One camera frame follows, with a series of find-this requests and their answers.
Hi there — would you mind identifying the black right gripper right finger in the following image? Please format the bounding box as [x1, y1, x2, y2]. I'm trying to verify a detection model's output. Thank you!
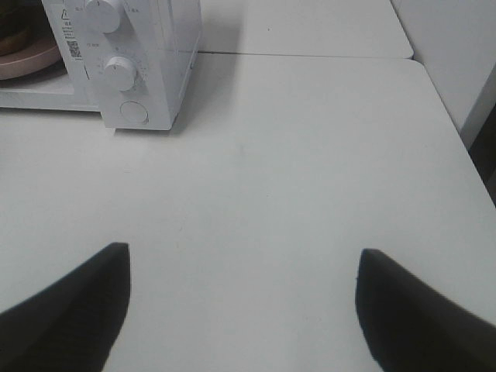
[355, 249, 495, 371]

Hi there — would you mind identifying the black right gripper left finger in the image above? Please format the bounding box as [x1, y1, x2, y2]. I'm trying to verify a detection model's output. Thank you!
[1, 243, 131, 371]

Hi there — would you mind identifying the round white door button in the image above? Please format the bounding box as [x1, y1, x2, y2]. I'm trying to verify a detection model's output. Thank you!
[120, 102, 149, 124]

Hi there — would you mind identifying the pink round plate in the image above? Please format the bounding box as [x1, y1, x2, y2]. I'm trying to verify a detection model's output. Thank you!
[1, 35, 61, 81]

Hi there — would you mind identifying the burger with lettuce and cheese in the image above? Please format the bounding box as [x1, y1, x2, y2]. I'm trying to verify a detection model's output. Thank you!
[1, 24, 30, 56]

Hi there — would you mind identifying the white microwave oven body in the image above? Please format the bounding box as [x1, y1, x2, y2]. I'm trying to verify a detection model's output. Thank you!
[1, 0, 202, 131]

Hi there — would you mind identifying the upper white power knob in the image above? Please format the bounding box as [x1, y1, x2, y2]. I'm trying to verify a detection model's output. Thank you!
[84, 0, 125, 33]

